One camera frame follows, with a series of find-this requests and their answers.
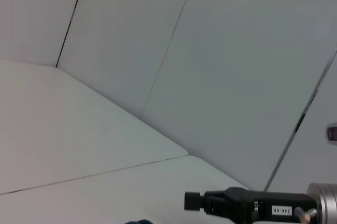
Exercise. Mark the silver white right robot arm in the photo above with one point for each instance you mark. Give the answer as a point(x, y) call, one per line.
point(326, 203)

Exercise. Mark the teal t-shirt with FREE print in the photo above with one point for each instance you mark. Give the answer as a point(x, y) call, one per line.
point(139, 222)

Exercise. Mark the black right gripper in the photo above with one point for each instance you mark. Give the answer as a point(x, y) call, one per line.
point(250, 203)

